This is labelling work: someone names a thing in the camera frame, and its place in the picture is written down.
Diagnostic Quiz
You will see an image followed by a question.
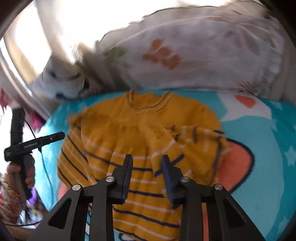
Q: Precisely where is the yellow striped knit sweater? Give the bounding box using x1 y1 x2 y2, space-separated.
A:
57 91 230 240

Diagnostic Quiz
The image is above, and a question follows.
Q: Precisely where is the small white printed cushion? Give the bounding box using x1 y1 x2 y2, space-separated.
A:
29 56 90 100

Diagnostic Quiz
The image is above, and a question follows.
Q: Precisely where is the person's left hand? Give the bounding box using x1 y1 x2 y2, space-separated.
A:
6 162 36 189

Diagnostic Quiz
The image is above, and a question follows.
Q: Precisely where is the large floral white pillow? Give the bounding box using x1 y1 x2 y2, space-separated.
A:
96 1 285 97

